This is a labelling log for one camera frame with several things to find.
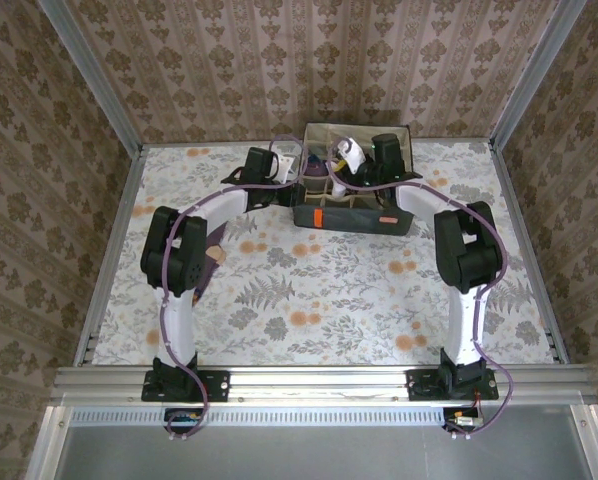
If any purple sock with teal toe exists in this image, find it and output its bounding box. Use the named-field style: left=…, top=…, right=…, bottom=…
left=303, top=153, right=331, bottom=177

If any dark grey fabric storage organizer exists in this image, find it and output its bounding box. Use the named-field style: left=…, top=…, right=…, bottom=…
left=292, top=122, right=415, bottom=236

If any purple sock with tan toe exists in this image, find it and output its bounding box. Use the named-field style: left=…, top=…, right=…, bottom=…
left=193, top=222, right=229, bottom=304

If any floral print tablecloth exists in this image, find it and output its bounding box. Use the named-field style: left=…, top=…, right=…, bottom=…
left=91, top=139, right=555, bottom=366

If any small connector board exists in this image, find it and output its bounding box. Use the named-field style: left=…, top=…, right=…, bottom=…
left=164, top=407, right=205, bottom=435
left=443, top=405, right=484, bottom=432

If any grey metal panel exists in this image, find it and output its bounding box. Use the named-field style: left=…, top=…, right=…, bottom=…
left=53, top=424, right=593, bottom=480

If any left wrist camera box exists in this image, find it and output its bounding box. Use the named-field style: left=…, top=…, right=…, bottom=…
left=274, top=153, right=299, bottom=182

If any aluminium side rail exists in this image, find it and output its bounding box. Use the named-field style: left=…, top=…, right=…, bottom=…
left=489, top=142, right=569, bottom=364
left=72, top=144, right=148, bottom=369

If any aluminium frame post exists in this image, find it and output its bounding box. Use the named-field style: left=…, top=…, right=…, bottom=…
left=488, top=0, right=590, bottom=149
left=37, top=0, right=145, bottom=154

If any aluminium mounting rail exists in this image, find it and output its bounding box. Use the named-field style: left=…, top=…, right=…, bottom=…
left=51, top=364, right=593, bottom=406

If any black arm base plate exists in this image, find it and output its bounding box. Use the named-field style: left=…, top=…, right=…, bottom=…
left=407, top=368, right=500, bottom=402
left=142, top=370, right=231, bottom=403

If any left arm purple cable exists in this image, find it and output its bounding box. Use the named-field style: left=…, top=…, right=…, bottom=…
left=157, top=134, right=310, bottom=444

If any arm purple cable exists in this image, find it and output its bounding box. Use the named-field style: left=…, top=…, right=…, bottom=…
left=157, top=134, right=310, bottom=444
left=328, top=138, right=515, bottom=442

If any slotted grey cable duct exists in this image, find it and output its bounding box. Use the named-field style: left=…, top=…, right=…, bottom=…
left=68, top=405, right=450, bottom=427

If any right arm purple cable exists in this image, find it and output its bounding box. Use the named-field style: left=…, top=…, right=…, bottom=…
left=328, top=138, right=515, bottom=442

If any aluminium frame bar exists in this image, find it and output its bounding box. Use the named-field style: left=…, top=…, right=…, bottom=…
left=26, top=404, right=73, bottom=480
left=571, top=403, right=598, bottom=480

